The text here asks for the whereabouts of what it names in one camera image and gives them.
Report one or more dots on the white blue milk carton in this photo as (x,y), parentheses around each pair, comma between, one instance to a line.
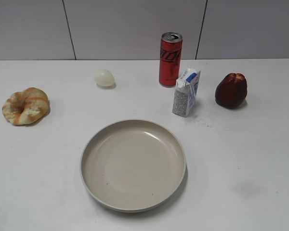
(186,92)

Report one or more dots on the red soda can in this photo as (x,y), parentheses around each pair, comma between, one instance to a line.
(170,58)

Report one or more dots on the beige round plate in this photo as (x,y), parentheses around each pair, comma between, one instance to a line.
(133,166)

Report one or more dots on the dark red wax apple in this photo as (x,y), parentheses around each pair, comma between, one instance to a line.
(231,91)

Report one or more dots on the white peeled egg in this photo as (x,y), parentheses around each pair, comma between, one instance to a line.
(104,78)

